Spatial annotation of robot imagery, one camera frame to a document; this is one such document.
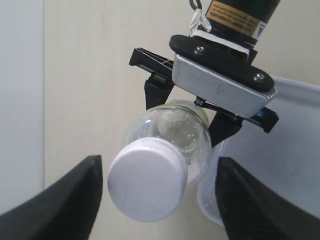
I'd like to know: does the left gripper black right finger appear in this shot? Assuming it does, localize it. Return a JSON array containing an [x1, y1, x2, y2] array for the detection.
[[215, 157, 320, 240]]

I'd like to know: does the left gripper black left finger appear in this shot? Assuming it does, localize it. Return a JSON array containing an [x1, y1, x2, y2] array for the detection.
[[0, 155, 103, 240]]

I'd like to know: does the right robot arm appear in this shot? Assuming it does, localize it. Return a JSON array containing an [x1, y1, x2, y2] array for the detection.
[[130, 0, 279, 146]]

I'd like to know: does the white plastic tray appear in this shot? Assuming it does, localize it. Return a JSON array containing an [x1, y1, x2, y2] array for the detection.
[[197, 77, 320, 224]]

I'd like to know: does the white bottle cap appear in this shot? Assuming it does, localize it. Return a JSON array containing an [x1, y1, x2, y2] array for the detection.
[[107, 137, 188, 223]]

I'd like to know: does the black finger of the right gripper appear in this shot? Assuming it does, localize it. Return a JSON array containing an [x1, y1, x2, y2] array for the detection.
[[144, 73, 175, 110], [208, 112, 243, 148]]

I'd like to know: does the clear plastic water bottle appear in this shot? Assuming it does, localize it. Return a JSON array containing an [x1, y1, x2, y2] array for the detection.
[[121, 99, 212, 184]]

